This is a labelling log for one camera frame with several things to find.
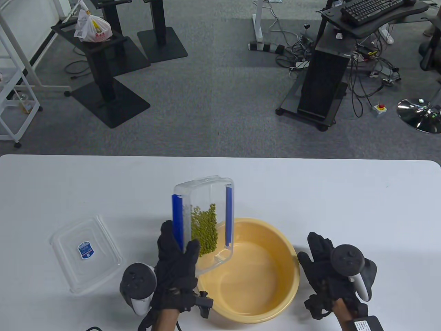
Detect person's right hand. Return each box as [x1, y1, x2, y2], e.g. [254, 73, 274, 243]
[297, 232, 360, 312]

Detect person's left hand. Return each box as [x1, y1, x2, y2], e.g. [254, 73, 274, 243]
[150, 220, 201, 312]

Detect clear container with blue clips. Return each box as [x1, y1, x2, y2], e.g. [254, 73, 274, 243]
[172, 175, 235, 276]

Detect person's right forearm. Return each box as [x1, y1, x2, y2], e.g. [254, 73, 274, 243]
[332, 298, 356, 331]

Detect person's left forearm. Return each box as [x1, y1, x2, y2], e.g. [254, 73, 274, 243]
[151, 308, 182, 331]

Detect green mung beans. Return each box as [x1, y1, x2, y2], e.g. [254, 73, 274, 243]
[190, 203, 218, 258]

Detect black and white right controller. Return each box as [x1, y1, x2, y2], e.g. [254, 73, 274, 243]
[330, 244, 378, 303]

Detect black and white controller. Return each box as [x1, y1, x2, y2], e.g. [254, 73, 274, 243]
[330, 244, 378, 303]
[119, 263, 158, 317]

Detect yellow plastic basin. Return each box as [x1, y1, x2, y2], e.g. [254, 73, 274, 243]
[197, 217, 300, 325]

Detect black and white left controller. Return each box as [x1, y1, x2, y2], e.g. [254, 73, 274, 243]
[119, 263, 158, 317]

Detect black box with white label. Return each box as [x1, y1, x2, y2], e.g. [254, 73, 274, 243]
[345, 315, 385, 331]

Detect clear lid with blue label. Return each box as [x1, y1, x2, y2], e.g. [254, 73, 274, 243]
[50, 215, 124, 296]

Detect black rolling cart base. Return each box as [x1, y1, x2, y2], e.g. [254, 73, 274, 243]
[275, 82, 348, 132]

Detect black computer tower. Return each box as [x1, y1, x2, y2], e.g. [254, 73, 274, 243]
[297, 34, 353, 121]

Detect chrome chair base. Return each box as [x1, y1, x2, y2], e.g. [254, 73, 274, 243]
[396, 98, 441, 134]

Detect white desk leg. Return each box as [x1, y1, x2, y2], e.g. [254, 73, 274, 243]
[251, 0, 266, 44]

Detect black desk top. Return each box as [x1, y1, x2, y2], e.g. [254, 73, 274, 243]
[321, 1, 430, 39]

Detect white metal rack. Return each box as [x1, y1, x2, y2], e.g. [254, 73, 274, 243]
[0, 0, 73, 149]

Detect white plastic bag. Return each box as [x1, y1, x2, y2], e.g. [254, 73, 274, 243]
[74, 9, 113, 43]

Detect black office chair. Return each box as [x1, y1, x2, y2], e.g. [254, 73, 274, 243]
[418, 17, 441, 72]

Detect black keyboard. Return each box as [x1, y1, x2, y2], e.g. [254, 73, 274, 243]
[340, 0, 406, 27]

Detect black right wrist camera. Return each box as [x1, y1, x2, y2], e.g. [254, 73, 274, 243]
[303, 293, 333, 321]

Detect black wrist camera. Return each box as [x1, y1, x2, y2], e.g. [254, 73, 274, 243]
[303, 293, 333, 321]
[186, 291, 214, 319]

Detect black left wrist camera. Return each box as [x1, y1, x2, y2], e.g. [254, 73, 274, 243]
[186, 291, 214, 319]

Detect black pedestal table stand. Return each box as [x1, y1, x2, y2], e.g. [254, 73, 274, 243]
[90, 0, 151, 77]
[137, 0, 189, 64]
[51, 23, 151, 129]

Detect tangle of black cables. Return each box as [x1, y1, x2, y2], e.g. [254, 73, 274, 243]
[265, 0, 403, 118]

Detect black floor cable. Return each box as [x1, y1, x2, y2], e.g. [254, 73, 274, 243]
[64, 60, 91, 80]

